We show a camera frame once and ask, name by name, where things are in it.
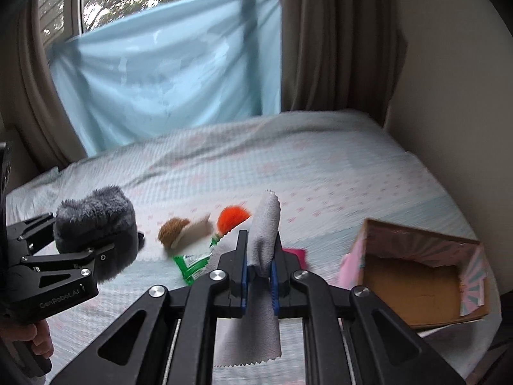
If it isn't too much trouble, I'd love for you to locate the brown and beige plush toy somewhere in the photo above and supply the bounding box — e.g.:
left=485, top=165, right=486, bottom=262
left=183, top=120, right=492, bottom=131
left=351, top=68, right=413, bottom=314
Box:
left=157, top=214, right=213, bottom=251

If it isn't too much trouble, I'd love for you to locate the pale blue patterned bedspread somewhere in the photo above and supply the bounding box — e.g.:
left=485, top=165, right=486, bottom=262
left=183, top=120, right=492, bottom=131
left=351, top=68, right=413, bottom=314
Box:
left=6, top=112, right=474, bottom=380

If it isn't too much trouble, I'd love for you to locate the dark grey fluffy plush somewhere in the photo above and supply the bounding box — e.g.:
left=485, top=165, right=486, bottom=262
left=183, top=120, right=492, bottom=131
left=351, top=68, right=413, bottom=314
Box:
left=54, top=185, right=144, bottom=283

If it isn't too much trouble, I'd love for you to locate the orange fluffy pompom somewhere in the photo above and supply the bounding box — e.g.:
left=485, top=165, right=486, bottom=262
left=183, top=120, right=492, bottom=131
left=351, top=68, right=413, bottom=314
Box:
left=216, top=205, right=251, bottom=235

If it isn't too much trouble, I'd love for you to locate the light blue window sheet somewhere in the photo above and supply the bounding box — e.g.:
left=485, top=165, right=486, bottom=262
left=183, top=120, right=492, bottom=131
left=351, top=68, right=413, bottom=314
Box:
left=50, top=0, right=282, bottom=156

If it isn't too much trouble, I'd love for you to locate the cardboard box with pink lining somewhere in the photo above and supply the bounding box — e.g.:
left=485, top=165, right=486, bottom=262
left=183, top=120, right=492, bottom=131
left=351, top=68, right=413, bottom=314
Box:
left=336, top=219, right=489, bottom=330

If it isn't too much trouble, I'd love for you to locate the beige curtain left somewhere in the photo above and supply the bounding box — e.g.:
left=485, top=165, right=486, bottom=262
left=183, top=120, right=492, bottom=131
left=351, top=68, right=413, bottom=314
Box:
left=17, top=0, right=86, bottom=169

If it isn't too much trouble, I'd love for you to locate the magenta pink cloth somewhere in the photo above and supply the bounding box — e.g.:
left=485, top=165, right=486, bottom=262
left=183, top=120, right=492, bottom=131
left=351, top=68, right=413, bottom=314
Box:
left=284, top=248, right=308, bottom=270

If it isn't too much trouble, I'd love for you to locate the beige curtain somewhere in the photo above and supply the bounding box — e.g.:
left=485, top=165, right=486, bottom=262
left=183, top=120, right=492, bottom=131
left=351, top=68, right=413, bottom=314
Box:
left=280, top=0, right=407, bottom=125
left=17, top=0, right=86, bottom=169

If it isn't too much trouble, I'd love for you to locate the grey microfibre cloth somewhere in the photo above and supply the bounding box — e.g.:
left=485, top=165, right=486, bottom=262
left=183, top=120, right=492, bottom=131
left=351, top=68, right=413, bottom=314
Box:
left=214, top=190, right=282, bottom=368

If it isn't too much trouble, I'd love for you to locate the person's left hand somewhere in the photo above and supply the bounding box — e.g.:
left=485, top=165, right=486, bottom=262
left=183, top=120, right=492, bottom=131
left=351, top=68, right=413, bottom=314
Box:
left=1, top=320, right=54, bottom=359

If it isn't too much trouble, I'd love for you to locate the beige curtain right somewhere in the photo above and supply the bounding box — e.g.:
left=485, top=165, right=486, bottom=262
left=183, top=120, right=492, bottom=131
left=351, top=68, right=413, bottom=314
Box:
left=280, top=0, right=407, bottom=125

